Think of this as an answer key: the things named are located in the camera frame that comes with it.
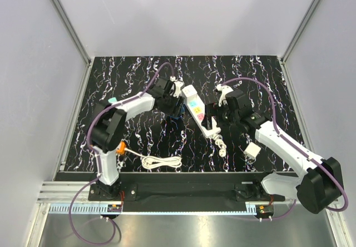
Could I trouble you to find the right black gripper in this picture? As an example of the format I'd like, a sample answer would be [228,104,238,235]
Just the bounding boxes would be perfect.
[201,101,239,130]

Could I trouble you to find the blue cube socket adapter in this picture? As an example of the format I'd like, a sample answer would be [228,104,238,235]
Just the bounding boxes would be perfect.
[167,105,185,120]

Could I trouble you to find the white power strip plug cord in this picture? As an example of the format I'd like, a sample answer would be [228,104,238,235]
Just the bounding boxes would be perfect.
[212,134,228,158]

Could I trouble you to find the white multicolour power strip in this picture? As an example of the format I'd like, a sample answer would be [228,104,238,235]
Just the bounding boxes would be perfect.
[181,85,221,139]

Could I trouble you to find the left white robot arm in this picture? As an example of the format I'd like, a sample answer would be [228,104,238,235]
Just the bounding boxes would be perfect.
[87,77,185,200]

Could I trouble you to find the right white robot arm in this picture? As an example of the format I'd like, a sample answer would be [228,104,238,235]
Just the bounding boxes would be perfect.
[202,85,346,214]

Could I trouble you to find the white charger plug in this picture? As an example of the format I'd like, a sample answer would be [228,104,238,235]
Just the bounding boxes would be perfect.
[244,142,261,160]

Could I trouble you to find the teal cube adapter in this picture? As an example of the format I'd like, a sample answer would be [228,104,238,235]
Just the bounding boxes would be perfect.
[108,97,117,104]

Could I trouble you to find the orange power strip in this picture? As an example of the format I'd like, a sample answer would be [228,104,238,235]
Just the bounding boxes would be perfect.
[116,141,126,155]

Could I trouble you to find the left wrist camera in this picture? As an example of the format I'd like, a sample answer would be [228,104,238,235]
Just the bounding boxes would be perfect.
[170,76,185,97]

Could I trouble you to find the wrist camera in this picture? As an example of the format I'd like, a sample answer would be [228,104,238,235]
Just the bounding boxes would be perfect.
[170,76,185,97]
[216,84,233,107]

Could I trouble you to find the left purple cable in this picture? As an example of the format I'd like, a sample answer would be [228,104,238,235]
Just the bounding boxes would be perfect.
[68,62,176,244]

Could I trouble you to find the purple cable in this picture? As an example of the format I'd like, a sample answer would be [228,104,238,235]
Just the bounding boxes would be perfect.
[219,77,349,211]
[68,62,176,244]

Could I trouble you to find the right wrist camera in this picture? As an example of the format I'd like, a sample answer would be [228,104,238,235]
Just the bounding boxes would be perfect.
[216,84,233,107]

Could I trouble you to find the white coiled cable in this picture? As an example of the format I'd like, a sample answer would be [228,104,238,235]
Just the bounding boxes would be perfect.
[124,148,183,170]

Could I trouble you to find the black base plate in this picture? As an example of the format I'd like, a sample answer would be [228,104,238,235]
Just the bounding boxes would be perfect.
[88,172,285,214]

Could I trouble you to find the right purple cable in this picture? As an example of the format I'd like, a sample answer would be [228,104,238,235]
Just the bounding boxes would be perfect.
[219,77,349,211]

